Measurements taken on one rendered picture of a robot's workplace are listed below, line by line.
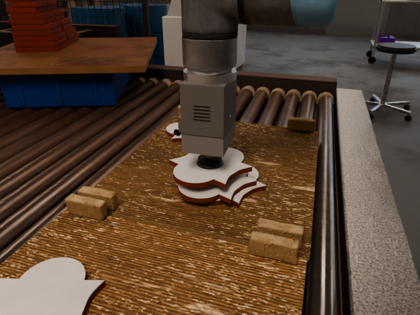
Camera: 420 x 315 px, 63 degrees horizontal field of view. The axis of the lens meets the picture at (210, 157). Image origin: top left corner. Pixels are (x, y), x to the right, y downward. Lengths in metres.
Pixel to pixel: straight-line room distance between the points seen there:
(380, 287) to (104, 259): 0.33
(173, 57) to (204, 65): 3.81
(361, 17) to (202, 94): 9.09
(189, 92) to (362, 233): 0.32
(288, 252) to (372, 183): 0.29
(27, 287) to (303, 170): 0.45
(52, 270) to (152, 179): 0.23
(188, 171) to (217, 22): 0.22
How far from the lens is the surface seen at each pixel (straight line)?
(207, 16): 0.45
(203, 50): 0.46
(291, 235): 0.45
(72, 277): 0.43
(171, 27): 4.22
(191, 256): 0.44
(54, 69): 0.99
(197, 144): 0.50
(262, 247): 0.43
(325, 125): 0.89
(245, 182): 0.54
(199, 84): 0.47
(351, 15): 9.51
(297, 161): 0.66
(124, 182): 0.59
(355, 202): 0.61
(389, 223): 0.59
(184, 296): 0.40
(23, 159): 0.79
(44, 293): 0.43
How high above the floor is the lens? 1.24
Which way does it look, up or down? 27 degrees down
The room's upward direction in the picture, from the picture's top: straight up
